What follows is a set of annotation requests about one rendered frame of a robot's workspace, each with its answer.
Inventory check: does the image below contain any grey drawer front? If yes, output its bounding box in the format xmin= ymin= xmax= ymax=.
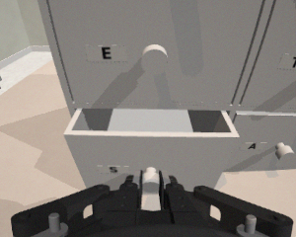
xmin=63 ymin=109 xmax=240 ymax=194
xmin=240 ymin=0 xmax=296 ymax=108
xmin=224 ymin=111 xmax=296 ymax=170
xmin=48 ymin=0 xmax=262 ymax=106

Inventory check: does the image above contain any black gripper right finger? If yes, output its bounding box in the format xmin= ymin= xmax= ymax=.
xmin=159 ymin=171 xmax=293 ymax=237

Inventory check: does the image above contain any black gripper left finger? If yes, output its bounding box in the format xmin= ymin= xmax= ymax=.
xmin=11 ymin=170 xmax=143 ymax=237

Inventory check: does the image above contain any grey chest of drawers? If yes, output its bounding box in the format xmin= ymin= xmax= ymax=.
xmin=37 ymin=0 xmax=296 ymax=172

